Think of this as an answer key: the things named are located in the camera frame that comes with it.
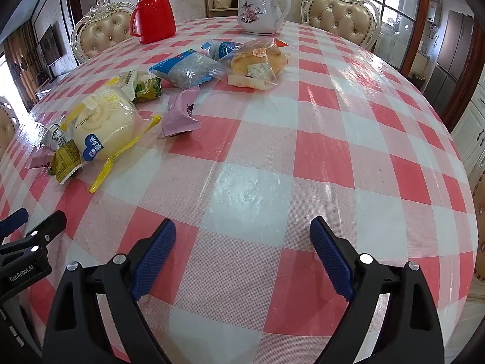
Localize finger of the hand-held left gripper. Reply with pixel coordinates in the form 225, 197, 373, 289
0, 210, 30, 236
0, 211, 68, 267

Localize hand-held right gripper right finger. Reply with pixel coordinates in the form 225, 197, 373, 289
310, 216, 445, 364

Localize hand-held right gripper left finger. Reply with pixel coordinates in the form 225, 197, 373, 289
42, 218, 177, 364

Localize yellow green snack packet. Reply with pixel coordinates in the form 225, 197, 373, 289
48, 140, 84, 185

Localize white silver snack packet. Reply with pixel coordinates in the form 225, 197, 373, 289
39, 123, 68, 148

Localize cream bun packet yellow edges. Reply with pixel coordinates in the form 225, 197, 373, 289
62, 83, 162, 194

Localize purple pink snack packet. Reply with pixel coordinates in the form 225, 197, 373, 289
158, 85, 201, 139

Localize cream packet green print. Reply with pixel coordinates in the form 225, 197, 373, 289
110, 70, 150, 101

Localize large blue clear snack packet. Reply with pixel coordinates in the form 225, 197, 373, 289
149, 50, 228, 89

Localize bread packet orange label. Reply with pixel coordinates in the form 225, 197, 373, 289
220, 37, 290, 91

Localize small blue clear snack packet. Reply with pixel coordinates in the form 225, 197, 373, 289
201, 40, 243, 61

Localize flat pink snack packet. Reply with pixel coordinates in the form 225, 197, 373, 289
27, 148, 52, 169

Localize cream tufted dining chair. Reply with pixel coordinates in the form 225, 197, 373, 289
301, 0, 381, 51
0, 96, 20, 160
71, 1, 138, 65

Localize red white checkered tablecloth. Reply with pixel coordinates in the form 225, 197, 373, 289
0, 17, 479, 364

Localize white television stand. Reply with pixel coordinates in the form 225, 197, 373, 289
35, 78, 58, 99

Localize brown curtain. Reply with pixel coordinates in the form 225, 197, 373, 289
3, 30, 36, 101

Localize white cabinet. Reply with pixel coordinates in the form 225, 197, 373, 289
450, 78, 485, 167

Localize red thermos jug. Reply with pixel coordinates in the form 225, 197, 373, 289
129, 0, 177, 45

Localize dark refrigerator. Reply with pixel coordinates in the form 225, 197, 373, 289
426, 9, 475, 99

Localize wood framed glass partition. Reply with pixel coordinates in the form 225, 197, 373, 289
346, 0, 433, 71

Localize white floral teapot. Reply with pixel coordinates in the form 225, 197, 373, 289
234, 0, 292, 35

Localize white water heater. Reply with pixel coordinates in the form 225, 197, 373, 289
427, 0, 443, 23

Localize wall television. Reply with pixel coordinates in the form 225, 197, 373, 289
35, 25, 62, 69

